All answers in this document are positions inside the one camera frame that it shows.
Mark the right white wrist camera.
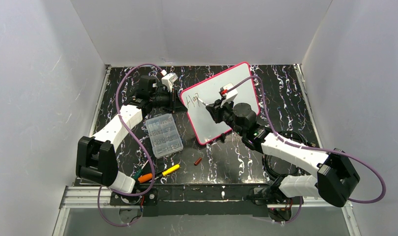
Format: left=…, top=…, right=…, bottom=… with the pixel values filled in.
left=220, top=83, right=238, bottom=108

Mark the clear plastic screw box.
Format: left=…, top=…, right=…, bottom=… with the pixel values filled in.
left=145, top=114, right=183, bottom=159

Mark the green handled screwdriver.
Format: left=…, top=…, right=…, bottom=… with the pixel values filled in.
left=133, top=160, right=149, bottom=180

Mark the orange handled screwdriver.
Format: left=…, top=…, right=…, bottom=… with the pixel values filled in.
left=138, top=172, right=163, bottom=183

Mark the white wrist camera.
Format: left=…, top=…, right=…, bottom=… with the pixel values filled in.
left=161, top=73, right=178, bottom=92
left=220, top=83, right=238, bottom=108

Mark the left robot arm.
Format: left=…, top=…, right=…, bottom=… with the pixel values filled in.
left=76, top=73, right=187, bottom=196

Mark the wire whiteboard stand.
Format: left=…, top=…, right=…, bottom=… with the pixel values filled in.
left=218, top=133, right=227, bottom=143

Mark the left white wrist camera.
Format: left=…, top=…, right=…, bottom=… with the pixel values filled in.
left=161, top=73, right=178, bottom=92

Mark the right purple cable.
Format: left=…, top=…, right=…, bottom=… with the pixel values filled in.
left=225, top=76, right=387, bottom=224

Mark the yellow handled screwdriver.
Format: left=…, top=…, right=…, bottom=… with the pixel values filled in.
left=150, top=164, right=180, bottom=182

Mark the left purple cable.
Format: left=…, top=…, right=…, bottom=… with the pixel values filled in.
left=97, top=63, right=167, bottom=228

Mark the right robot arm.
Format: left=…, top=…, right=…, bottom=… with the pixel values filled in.
left=205, top=99, right=360, bottom=207

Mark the white marker pen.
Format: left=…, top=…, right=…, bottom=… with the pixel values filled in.
left=198, top=98, right=208, bottom=106

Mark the brown marker cap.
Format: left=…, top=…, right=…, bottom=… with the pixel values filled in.
left=194, top=158, right=202, bottom=166

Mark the purple cable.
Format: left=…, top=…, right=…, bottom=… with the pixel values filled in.
left=225, top=76, right=387, bottom=224
left=97, top=63, right=167, bottom=228

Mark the aluminium frame rail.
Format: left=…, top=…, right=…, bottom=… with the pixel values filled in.
left=53, top=184, right=360, bottom=236

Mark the pink framed whiteboard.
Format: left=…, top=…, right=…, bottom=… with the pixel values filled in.
left=180, top=61, right=260, bottom=146

